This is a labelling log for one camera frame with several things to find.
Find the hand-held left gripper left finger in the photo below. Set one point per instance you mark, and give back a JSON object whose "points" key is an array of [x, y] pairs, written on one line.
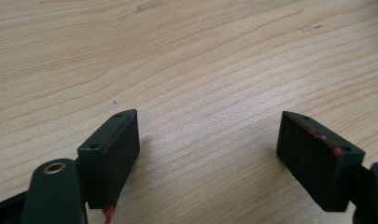
{"points": [[110, 161]]}

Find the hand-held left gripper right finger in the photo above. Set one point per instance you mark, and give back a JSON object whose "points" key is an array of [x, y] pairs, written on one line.
{"points": [[317, 161]]}

